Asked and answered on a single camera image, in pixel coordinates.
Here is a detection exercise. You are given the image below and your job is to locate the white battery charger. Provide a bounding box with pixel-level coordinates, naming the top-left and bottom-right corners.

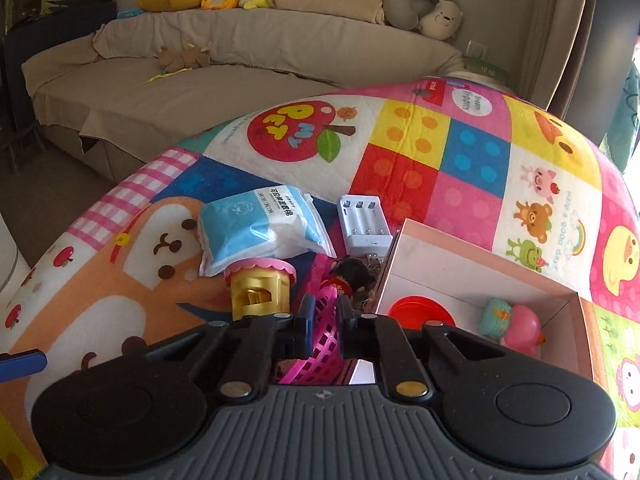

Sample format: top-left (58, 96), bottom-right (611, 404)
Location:
top-left (337, 194), bottom-right (393, 259)

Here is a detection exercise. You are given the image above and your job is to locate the beige sofa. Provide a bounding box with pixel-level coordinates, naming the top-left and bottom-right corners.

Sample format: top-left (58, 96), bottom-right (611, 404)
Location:
top-left (22, 9), bottom-right (463, 182)

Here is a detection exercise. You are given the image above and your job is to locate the pink plastic net scoop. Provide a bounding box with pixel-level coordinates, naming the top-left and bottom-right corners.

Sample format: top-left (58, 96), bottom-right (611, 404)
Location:
top-left (279, 255), bottom-right (345, 386)

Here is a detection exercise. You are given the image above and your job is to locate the red plastic lid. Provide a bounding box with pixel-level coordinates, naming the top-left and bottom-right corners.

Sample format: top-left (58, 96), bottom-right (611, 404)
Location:
top-left (387, 296), bottom-right (456, 330)

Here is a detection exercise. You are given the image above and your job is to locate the pink cardboard box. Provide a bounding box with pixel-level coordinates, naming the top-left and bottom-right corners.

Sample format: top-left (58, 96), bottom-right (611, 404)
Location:
top-left (364, 220), bottom-right (594, 379)

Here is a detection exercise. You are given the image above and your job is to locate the black red keychain toy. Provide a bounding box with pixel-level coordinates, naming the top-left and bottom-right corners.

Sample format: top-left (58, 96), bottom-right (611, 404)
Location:
top-left (320, 256), bottom-right (382, 313)

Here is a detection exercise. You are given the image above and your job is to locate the pink gold cupcake toy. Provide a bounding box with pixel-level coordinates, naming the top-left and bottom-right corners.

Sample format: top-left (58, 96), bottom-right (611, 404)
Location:
top-left (224, 258), bottom-right (296, 321)

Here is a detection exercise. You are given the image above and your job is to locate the colourful cartoon play mat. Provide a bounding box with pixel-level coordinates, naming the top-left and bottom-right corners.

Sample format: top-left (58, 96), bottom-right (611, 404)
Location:
top-left (1, 78), bottom-right (639, 479)

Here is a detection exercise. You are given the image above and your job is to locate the small brown plush toy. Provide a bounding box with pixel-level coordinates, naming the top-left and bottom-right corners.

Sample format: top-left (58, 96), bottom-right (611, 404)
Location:
top-left (157, 46), bottom-right (210, 74)

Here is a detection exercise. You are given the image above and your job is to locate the blue white tissue pack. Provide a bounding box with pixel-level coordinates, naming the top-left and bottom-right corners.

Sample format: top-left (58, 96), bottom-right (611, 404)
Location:
top-left (198, 185), bottom-right (336, 278)

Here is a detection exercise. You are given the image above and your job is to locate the pink pig toy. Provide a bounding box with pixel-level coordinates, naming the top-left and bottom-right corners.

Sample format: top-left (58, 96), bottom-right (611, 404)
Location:
top-left (478, 298), bottom-right (546, 358)

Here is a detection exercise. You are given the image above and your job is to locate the yellow pillow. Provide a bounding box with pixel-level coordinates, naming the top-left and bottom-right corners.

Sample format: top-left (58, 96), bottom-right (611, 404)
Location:
top-left (137, 0), bottom-right (201, 12)

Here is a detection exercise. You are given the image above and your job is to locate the grey bear neck pillow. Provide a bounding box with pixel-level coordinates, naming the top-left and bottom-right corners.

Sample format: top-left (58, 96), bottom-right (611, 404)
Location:
top-left (383, 0), bottom-right (463, 41)

